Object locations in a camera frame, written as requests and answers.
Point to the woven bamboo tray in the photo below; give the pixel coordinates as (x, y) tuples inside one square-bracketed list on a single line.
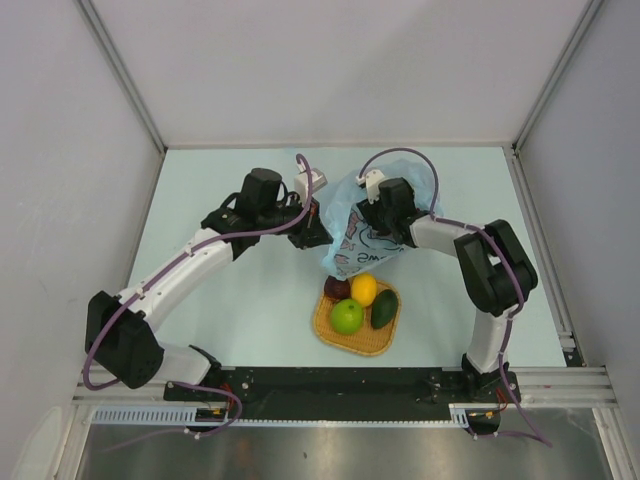
[(367, 341)]

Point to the right slotted cable duct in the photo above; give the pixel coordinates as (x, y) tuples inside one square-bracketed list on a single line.
[(472, 415)]

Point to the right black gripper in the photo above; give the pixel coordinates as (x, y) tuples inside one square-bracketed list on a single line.
[(369, 213)]

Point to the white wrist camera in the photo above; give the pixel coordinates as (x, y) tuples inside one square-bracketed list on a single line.
[(309, 182), (370, 182)]

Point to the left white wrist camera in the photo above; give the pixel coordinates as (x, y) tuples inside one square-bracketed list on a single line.
[(309, 182)]

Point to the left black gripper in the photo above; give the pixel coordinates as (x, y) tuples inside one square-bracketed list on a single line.
[(311, 232)]

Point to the dark red fake fruit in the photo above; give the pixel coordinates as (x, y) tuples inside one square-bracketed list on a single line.
[(337, 289)]

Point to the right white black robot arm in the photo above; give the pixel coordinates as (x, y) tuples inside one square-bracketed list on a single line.
[(497, 273)]

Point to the left slotted cable duct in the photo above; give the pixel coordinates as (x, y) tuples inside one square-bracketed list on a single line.
[(159, 416)]

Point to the aluminium frame rail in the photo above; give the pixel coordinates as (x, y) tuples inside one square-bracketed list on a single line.
[(544, 387)]

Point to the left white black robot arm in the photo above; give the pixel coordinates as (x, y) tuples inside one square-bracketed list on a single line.
[(120, 339)]

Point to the blue plastic bag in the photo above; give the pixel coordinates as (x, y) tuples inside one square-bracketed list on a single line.
[(356, 247)]

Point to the light green fake fruit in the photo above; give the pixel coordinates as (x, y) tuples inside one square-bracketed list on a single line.
[(347, 317)]

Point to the slotted cable duct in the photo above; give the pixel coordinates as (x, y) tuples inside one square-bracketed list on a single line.
[(472, 415), (159, 416)]

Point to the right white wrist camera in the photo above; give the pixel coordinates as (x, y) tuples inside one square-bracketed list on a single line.
[(370, 182)]

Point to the yellow fake lemon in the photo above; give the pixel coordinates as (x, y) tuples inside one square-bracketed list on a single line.
[(364, 289)]

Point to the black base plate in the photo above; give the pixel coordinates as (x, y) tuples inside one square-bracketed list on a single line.
[(358, 394)]

